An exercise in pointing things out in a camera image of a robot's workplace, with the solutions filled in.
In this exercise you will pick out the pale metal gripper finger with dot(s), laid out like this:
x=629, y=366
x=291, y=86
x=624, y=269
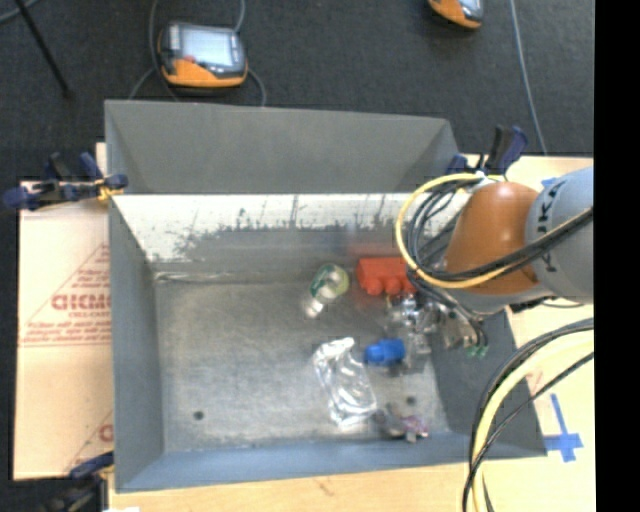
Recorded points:
x=402, y=315
x=417, y=355

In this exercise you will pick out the blue toy block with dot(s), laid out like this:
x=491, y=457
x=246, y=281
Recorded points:
x=384, y=351

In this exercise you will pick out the red toy brick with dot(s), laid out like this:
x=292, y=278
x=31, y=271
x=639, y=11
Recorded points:
x=380, y=275

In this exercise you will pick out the purple and grey toy animal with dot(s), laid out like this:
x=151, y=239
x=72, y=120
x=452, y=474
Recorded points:
x=402, y=425

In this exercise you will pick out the crumpled clear plastic bag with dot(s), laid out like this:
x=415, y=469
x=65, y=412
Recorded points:
x=345, y=385

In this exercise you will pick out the clear bottle with green label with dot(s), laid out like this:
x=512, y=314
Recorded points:
x=327, y=285

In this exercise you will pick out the grey metal bin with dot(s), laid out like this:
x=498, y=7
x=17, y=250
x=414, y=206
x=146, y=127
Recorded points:
x=240, y=360

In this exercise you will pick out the brown cardboard board, red print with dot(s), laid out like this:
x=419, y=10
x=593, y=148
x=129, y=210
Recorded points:
x=60, y=360

